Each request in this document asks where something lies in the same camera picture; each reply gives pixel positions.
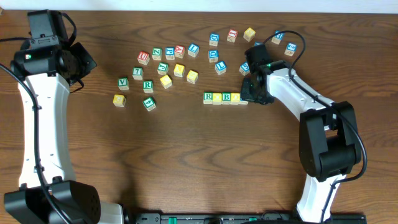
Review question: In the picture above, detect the red I block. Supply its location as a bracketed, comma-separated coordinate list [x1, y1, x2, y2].
[227, 29, 238, 43]

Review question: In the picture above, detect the yellow 6 block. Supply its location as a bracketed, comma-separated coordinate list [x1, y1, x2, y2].
[243, 27, 256, 42]

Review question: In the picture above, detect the blue 5 block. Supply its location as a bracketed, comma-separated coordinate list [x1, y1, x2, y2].
[239, 62, 250, 76]

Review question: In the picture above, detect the red U block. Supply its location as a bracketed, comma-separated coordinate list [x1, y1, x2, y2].
[137, 51, 150, 65]

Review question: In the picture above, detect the green J block left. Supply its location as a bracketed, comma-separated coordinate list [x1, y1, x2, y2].
[157, 62, 169, 75]

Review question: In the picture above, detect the yellow C block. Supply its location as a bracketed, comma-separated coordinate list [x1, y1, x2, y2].
[160, 75, 172, 89]

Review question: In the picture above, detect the green Z block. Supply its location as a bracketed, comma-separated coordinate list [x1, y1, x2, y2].
[152, 47, 162, 60]

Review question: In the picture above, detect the blue P block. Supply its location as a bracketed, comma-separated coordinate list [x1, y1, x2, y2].
[165, 47, 175, 60]

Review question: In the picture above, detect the blue D block lower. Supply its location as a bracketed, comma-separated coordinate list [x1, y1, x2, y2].
[208, 50, 219, 63]

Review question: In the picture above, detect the blue H block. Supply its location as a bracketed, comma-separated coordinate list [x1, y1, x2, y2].
[271, 30, 284, 45]

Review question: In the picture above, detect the blue 2 block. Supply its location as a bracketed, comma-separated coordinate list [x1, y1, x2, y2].
[284, 42, 297, 56]

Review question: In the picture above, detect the green 7 block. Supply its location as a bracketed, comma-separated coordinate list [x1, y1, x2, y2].
[132, 67, 144, 80]

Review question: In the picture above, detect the yellow S block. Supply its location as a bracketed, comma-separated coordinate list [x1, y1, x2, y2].
[187, 70, 198, 84]

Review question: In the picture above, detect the green r block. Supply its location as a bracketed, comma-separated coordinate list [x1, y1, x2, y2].
[143, 80, 154, 93]
[203, 92, 213, 105]

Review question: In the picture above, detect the green V block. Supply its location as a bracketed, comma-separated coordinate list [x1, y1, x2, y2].
[118, 77, 129, 91]

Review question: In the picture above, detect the red A block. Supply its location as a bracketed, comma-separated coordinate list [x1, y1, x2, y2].
[174, 45, 185, 58]

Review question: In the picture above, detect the yellow O block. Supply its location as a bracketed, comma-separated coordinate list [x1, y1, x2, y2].
[230, 93, 241, 105]
[212, 93, 223, 105]

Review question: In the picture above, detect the green B block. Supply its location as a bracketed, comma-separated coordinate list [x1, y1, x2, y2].
[221, 92, 231, 105]

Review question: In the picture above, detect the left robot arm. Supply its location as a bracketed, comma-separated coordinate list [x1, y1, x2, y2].
[4, 43, 127, 223]

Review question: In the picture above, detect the blue L block lower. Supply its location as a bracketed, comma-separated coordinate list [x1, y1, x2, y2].
[215, 61, 227, 75]

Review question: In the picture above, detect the blue D block upper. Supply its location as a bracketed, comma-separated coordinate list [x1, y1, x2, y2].
[209, 33, 220, 47]

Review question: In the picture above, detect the green 4 block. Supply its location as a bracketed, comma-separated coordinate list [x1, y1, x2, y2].
[142, 97, 156, 111]

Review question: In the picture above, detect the yellow G block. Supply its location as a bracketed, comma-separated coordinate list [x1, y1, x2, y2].
[113, 95, 126, 107]

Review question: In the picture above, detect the blue l block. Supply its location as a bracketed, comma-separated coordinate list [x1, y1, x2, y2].
[215, 61, 227, 75]
[187, 43, 200, 58]

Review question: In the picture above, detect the yellow K block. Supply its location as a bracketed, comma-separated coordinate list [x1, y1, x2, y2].
[174, 63, 185, 77]

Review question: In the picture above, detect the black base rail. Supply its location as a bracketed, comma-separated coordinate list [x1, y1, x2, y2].
[124, 212, 368, 224]

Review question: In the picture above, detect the blue T block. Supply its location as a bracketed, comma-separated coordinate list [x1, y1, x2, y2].
[239, 99, 248, 105]

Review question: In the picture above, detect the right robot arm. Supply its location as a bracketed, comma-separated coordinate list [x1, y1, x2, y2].
[241, 60, 362, 223]

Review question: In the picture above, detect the blue L block upper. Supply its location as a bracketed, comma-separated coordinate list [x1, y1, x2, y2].
[187, 43, 200, 58]

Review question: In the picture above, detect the blue d block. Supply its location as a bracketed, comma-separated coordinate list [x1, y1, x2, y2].
[208, 50, 219, 63]
[209, 33, 220, 47]

